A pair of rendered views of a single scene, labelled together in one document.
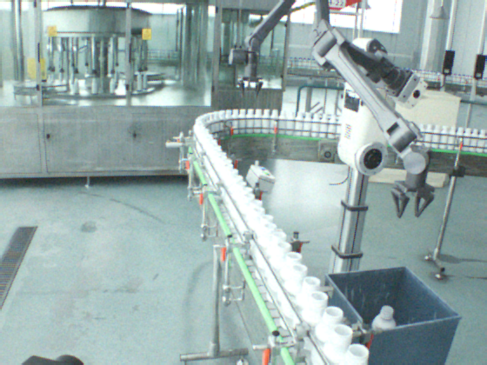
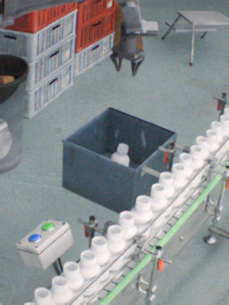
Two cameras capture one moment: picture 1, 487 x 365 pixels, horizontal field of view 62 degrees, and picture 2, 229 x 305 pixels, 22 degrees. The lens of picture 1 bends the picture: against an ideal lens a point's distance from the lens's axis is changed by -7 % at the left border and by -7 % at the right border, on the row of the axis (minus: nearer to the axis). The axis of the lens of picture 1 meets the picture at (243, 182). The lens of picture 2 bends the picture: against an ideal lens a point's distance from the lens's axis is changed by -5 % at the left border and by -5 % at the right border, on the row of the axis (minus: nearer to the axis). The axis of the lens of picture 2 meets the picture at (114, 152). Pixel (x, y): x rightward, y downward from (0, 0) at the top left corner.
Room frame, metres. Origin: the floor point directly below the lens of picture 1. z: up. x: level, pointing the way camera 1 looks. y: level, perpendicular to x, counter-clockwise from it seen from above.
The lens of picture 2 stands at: (2.47, 0.84, 2.16)
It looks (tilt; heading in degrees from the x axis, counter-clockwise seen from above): 34 degrees down; 225
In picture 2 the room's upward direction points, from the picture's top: 4 degrees clockwise
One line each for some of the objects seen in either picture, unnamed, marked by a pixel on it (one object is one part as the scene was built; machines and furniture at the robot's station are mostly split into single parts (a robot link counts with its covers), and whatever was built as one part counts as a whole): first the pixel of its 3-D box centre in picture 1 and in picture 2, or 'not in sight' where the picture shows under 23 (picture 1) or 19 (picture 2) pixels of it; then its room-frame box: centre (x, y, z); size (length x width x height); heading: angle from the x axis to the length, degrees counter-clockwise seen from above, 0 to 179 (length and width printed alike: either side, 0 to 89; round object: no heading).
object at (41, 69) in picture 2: not in sight; (31, 55); (0.22, -2.33, 0.33); 0.61 x 0.41 x 0.22; 21
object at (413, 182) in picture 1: (416, 177); (127, 44); (1.12, -0.48, 1.33); 0.10 x 0.07 x 0.07; 105
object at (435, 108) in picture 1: (404, 135); not in sight; (5.51, -2.08, 0.59); 1.10 x 0.62 x 1.18; 87
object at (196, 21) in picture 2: not in sight; (199, 31); (-1.50, -2.16, 0.21); 0.61 x 0.47 x 0.41; 68
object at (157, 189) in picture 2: (239, 205); (155, 210); (1.46, 0.01, 1.08); 0.06 x 0.06 x 0.17
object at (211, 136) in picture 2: (267, 251); (207, 153); (1.11, -0.08, 1.08); 0.06 x 0.06 x 0.17
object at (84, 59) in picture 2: not in sight; (75, 48); (-0.43, -2.61, 0.11); 0.61 x 0.41 x 0.22; 18
